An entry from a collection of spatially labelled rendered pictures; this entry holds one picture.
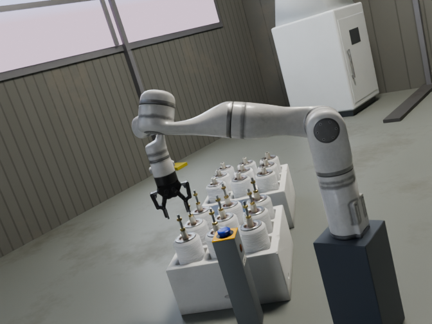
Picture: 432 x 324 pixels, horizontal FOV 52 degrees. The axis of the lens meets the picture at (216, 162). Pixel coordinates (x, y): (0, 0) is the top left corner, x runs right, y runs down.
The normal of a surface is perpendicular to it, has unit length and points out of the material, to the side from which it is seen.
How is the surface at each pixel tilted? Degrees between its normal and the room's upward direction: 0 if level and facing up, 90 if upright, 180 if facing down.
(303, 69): 90
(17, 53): 90
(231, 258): 90
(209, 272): 90
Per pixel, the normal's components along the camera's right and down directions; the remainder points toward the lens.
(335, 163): -0.09, 0.27
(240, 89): 0.75, -0.05
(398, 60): -0.61, 0.36
